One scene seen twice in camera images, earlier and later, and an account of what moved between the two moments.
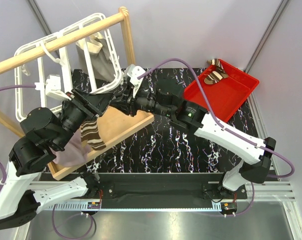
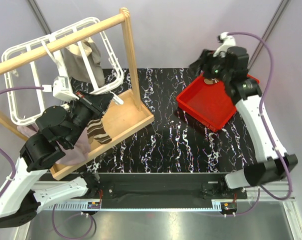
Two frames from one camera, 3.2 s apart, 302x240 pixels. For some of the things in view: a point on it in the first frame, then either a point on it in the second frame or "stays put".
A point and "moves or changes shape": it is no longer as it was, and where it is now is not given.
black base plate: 168,187 stays put
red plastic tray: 226,96 stays put
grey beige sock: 102,64 to 75,64
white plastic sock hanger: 53,82 moves or changes shape
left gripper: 95,104 stays put
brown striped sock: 89,132 moves or changes shape
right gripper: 126,103 to 206,58
